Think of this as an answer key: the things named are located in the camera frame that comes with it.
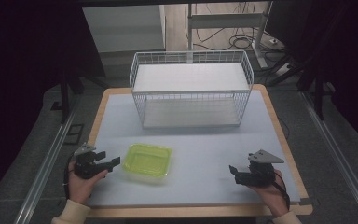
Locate aluminium rail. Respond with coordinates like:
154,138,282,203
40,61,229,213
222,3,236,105
300,91,358,224
13,104,79,224

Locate grey table mat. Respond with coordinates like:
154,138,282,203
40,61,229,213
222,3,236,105
86,89,303,208

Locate black floor bracket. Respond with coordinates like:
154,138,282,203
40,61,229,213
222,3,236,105
62,123,85,146

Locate white wire rack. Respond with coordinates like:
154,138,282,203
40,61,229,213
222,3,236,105
129,49,255,130

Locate white metal stand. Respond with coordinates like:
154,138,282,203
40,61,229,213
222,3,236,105
186,1,275,70

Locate clear container with green lid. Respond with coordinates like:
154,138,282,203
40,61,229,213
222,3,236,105
121,142,173,185

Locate white cabinet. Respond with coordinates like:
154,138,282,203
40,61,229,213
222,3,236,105
81,4,168,54

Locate black floor cables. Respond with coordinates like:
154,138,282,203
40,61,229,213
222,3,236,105
185,3,285,63

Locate person's left hand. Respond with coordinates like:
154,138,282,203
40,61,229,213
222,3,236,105
67,161,109,206

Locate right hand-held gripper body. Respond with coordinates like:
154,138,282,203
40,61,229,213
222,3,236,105
234,148,285,188

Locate dark curtain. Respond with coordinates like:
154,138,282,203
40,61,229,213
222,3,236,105
265,0,358,155
0,0,106,209

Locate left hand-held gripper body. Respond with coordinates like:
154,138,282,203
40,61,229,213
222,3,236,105
73,142,110,180

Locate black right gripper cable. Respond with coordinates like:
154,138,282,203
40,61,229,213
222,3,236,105
272,171,292,211

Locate person's right hand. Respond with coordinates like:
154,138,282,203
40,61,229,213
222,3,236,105
247,169,291,217

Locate black stand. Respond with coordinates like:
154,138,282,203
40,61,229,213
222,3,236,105
265,54,337,121
50,69,110,125

